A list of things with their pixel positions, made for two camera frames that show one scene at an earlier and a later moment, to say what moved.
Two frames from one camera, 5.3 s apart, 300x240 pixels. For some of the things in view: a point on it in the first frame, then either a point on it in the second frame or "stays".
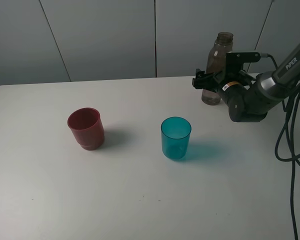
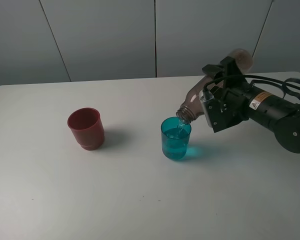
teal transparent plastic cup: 175,131 stays
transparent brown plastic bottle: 216,63 -> 192,108
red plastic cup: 87,125 stays
